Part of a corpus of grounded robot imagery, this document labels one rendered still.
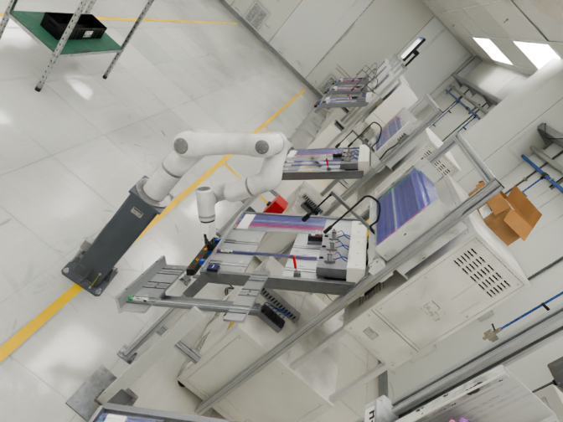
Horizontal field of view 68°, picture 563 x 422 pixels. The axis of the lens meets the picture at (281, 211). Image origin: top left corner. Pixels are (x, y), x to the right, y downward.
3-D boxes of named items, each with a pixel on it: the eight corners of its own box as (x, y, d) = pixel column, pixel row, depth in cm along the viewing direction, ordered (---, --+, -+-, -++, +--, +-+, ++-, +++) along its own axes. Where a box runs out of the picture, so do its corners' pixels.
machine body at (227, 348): (169, 383, 226) (237, 325, 200) (214, 306, 289) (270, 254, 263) (257, 453, 235) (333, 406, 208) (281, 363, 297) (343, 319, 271)
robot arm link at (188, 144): (188, 154, 202) (169, 159, 187) (186, 129, 199) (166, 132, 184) (285, 156, 186) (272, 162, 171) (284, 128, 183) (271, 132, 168)
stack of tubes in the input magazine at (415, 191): (376, 245, 172) (428, 204, 161) (376, 200, 218) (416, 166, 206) (397, 265, 174) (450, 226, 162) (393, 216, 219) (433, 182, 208)
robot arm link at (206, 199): (204, 208, 209) (194, 216, 200) (200, 183, 203) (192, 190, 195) (219, 210, 206) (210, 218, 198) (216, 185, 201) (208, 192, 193)
